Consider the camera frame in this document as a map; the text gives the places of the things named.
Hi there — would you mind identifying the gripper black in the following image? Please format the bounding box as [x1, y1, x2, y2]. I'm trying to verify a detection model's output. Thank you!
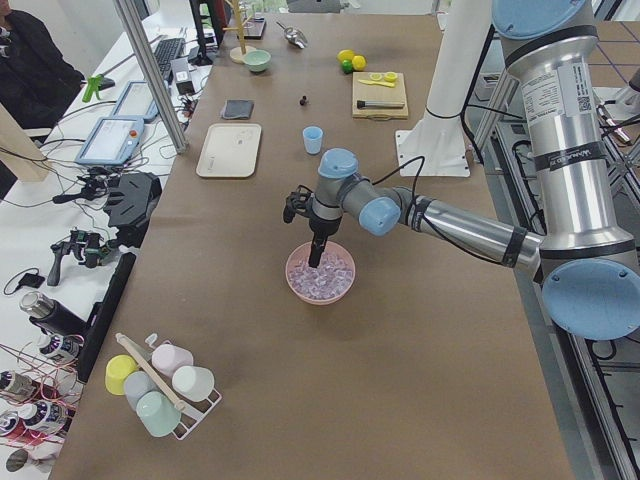
[308, 213, 341, 268]

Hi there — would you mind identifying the white cup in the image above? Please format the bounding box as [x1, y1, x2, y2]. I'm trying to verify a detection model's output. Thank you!
[172, 365, 215, 402]

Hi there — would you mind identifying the metal scoop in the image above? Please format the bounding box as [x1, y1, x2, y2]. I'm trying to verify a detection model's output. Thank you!
[276, 21, 308, 49]

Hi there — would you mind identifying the blue cup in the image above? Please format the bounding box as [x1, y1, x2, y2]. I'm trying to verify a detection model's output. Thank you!
[302, 125, 324, 155]

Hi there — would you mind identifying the yellow lemon front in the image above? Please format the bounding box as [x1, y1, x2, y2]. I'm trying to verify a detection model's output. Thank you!
[351, 55, 367, 71]

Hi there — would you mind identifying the white cup rack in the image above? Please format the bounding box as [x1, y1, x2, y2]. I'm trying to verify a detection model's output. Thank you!
[115, 333, 222, 440]

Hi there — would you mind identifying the teach pendant near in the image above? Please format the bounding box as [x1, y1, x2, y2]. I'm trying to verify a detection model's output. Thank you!
[75, 116, 145, 166]

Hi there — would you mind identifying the mint green cup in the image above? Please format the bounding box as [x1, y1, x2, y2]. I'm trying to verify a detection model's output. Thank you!
[136, 391, 181, 437]

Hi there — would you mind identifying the black thermos bottle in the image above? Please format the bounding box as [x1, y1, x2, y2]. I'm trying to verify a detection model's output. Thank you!
[19, 291, 87, 336]

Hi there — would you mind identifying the wooden cutting board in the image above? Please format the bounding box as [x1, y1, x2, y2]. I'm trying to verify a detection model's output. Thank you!
[352, 72, 409, 120]

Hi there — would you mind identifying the black device stand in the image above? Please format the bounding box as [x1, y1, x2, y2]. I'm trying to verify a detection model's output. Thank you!
[103, 172, 162, 249]

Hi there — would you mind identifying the yellow cup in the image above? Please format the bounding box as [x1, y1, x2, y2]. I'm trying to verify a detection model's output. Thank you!
[105, 354, 138, 396]

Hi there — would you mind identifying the teach pendant far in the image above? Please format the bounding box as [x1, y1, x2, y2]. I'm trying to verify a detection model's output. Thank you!
[111, 81, 159, 123]

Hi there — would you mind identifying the aluminium frame post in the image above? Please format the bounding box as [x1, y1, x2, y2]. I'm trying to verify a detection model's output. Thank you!
[113, 0, 187, 154]

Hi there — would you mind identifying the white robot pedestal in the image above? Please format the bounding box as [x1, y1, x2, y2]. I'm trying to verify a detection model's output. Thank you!
[396, 0, 491, 177]

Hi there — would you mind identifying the seated person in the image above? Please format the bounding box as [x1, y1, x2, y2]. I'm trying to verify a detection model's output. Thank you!
[1, 1, 84, 129]

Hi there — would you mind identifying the pink cup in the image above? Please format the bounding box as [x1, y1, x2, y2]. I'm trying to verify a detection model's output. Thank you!
[151, 343, 194, 378]

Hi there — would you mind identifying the yellow lemon back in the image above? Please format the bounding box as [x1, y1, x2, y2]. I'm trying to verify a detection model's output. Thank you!
[337, 49, 355, 63]

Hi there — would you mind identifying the green lime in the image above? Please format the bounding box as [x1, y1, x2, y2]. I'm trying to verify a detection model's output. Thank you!
[341, 59, 354, 75]

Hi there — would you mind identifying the black keyboard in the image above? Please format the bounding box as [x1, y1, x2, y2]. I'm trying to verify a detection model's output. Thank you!
[154, 38, 184, 82]

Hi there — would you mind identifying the pink bowl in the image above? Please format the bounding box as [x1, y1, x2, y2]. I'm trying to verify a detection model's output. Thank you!
[285, 241, 356, 306]

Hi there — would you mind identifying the wooden mug tree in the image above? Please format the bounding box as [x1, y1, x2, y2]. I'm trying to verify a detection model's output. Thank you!
[223, 0, 256, 64]

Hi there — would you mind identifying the yellow lemon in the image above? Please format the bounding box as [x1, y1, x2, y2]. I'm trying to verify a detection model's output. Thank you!
[351, 55, 367, 71]
[337, 49, 355, 63]

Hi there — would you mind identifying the teach pendant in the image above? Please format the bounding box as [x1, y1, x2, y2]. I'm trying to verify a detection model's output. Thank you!
[111, 81, 159, 123]
[75, 116, 145, 166]

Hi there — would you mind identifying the yellow knife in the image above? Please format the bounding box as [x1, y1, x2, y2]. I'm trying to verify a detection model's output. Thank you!
[357, 79, 396, 88]

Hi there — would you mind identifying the grey cup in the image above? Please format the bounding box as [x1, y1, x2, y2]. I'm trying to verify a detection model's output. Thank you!
[123, 370, 156, 411]

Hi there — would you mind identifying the grey folded cloth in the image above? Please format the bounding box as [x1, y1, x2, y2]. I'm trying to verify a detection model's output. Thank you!
[220, 99, 254, 120]

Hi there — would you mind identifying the beige tray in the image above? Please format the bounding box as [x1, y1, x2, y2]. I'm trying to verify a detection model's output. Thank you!
[196, 123, 262, 179]

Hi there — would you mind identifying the green bowl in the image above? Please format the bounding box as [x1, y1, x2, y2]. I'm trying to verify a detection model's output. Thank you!
[243, 49, 271, 73]

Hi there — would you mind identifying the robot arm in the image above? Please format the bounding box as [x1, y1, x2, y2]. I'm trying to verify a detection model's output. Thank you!
[305, 1, 639, 340]

